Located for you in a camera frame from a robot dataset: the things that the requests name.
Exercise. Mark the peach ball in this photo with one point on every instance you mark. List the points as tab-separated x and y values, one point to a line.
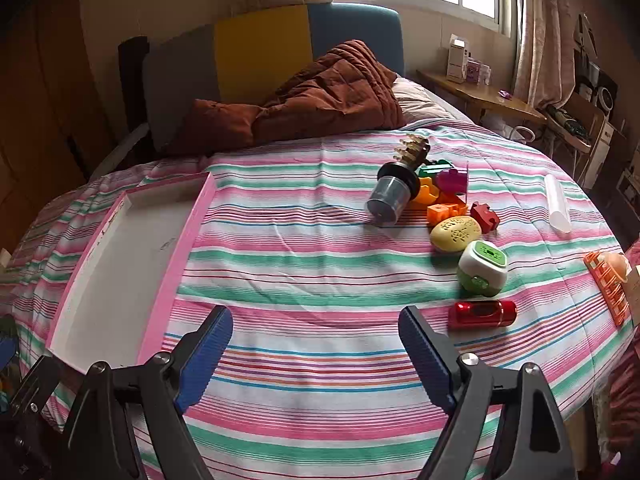
614	265

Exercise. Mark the cluttered shelf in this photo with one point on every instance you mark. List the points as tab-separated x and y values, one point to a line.
605	85

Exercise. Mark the wooden chair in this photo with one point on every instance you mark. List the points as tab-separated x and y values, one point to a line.
575	120

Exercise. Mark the clear plastic tube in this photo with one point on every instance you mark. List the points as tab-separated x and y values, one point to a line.
557	205

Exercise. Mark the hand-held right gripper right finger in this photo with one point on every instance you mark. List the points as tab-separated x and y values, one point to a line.
425	350

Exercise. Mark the brown quilt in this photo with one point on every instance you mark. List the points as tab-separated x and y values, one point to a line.
325	100

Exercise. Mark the brown wooden wardrobe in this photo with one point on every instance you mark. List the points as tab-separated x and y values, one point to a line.
50	110

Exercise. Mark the wooden desk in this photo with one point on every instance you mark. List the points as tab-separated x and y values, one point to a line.
480	92

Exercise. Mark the grey cylinder with black base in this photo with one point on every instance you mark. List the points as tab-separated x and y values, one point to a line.
392	195

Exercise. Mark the white carton box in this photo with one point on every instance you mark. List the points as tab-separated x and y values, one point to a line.
457	57

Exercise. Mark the grey bed rail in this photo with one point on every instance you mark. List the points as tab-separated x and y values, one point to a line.
120	152

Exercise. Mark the beige floral curtain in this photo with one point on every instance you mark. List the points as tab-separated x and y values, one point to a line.
545	35

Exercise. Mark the green plastic toy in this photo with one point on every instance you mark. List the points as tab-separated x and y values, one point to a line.
440	165

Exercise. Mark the pink tray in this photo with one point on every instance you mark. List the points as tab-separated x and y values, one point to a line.
125	260

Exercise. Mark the orange plastic rack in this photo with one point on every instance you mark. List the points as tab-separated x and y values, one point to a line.
607	295

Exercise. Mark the red puzzle piece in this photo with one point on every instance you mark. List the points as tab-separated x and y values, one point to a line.
484	216

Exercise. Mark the yellow oval case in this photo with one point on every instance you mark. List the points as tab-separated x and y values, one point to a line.
455	234

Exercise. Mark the green and white gadget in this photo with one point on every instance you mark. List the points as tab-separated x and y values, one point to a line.
480	270

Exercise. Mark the white pillow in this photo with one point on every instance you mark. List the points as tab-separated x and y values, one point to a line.
425	105

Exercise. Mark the orange plastic toy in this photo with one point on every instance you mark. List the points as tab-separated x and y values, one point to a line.
425	195

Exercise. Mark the grey yellow blue headboard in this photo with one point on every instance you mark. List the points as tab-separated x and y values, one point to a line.
260	50

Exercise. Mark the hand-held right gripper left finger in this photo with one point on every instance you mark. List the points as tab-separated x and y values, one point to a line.
205	355

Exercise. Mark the purple box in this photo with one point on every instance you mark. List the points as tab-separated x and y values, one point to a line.
479	71

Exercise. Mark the purple plastic toy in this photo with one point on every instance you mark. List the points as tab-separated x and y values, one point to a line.
450	180

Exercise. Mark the red metallic cylinder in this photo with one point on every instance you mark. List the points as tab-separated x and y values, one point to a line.
480	314

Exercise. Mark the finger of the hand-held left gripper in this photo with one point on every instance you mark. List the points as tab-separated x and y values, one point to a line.
37	380

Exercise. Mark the striped bedsheet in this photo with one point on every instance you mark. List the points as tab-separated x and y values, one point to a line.
325	260

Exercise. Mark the orange toy block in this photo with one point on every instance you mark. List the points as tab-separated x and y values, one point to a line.
445	214

